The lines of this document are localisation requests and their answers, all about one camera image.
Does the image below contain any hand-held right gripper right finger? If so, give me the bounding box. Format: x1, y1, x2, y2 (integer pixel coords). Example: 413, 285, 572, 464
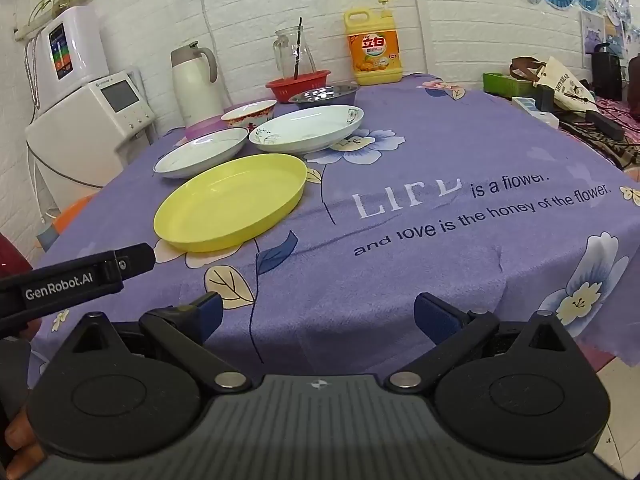
385, 292, 581, 393

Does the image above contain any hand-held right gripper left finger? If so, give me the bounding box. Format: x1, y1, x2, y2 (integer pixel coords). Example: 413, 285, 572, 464
62, 291, 253, 393

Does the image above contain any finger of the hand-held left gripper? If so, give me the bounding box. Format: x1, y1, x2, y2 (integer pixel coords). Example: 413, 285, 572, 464
102, 242, 157, 283

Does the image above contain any yellow plastic plate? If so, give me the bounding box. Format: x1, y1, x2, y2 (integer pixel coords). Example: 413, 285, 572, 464
153, 154, 309, 253

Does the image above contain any small white deep plate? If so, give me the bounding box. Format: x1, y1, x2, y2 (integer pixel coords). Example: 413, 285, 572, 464
152, 127, 250, 180

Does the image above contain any red patterned white bowl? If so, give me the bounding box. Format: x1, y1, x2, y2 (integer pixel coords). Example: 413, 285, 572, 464
220, 99, 278, 132

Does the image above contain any large white floral plate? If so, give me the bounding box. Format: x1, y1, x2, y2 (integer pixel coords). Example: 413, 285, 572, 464
248, 105, 364, 156

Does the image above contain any person's left hand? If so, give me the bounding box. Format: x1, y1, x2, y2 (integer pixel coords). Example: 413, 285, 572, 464
4, 406, 48, 468

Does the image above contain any dark red cloth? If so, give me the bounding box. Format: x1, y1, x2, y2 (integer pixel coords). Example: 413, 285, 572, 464
0, 234, 32, 277

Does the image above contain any white countertop appliance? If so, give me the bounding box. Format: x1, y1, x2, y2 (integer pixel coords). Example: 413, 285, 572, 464
25, 66, 157, 211

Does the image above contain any white thermos jug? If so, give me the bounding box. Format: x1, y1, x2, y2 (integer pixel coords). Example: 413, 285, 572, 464
170, 41, 224, 127

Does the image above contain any purple flower-print tablecloth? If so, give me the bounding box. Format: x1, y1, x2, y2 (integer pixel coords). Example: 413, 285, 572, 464
27, 72, 640, 386

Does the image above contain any red plastic bowl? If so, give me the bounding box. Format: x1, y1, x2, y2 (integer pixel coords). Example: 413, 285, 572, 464
265, 70, 332, 104

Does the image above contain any white water purifier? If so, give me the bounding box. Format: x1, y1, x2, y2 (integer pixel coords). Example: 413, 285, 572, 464
25, 6, 110, 111

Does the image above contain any white power strip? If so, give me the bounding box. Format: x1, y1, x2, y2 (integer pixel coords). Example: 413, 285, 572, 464
511, 96, 560, 129

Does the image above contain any steel bowl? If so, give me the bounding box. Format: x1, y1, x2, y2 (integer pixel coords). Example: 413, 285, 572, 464
288, 83, 360, 109

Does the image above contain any green box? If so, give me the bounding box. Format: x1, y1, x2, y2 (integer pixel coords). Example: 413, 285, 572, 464
482, 72, 536, 99

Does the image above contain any patterned cloth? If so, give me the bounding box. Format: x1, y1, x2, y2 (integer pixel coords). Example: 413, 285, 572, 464
555, 95, 640, 171

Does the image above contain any clear glass pitcher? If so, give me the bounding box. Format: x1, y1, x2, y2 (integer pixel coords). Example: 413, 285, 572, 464
272, 27, 317, 81

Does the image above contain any cream printed tote bag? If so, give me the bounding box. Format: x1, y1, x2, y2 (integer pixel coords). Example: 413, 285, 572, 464
532, 56, 598, 111

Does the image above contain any brown bag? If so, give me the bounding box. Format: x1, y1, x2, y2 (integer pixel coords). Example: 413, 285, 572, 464
510, 56, 551, 82

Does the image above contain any yellow detergent bottle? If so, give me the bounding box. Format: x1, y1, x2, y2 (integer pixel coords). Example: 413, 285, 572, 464
343, 0, 404, 86

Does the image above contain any black stirring stick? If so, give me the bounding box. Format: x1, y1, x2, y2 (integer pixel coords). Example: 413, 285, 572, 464
294, 17, 304, 81

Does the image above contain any wall poster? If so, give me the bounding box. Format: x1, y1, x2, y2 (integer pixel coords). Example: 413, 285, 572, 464
580, 10, 607, 68

